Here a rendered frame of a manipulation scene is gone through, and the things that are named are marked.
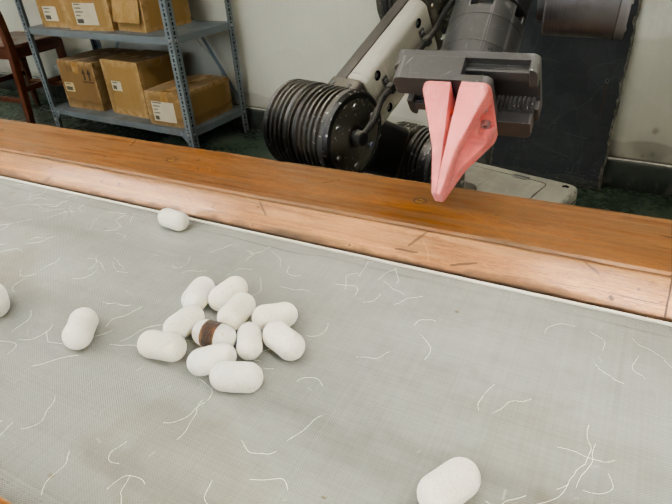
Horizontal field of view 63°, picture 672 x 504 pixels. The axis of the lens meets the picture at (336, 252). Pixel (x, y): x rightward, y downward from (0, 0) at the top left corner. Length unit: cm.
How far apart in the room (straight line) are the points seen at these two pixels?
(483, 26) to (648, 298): 23
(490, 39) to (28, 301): 42
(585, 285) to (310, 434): 24
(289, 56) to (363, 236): 242
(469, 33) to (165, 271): 31
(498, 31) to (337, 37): 229
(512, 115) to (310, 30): 237
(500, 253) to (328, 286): 14
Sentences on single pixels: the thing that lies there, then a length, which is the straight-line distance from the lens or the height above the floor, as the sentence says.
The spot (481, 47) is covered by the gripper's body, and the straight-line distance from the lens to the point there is 43.
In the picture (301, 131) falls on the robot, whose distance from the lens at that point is 76.
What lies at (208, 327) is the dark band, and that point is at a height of 76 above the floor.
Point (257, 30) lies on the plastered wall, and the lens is 297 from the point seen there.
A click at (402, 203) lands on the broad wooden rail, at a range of 52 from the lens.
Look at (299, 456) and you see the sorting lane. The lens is 33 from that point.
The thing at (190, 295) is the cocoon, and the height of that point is 76.
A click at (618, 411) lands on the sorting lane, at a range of 38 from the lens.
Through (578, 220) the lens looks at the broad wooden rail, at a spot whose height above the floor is 76.
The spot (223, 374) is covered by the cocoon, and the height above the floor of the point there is 76.
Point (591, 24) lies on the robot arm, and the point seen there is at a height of 92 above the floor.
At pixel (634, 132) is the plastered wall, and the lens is 240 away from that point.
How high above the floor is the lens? 100
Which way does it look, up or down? 32 degrees down
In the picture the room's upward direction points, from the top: 4 degrees counter-clockwise
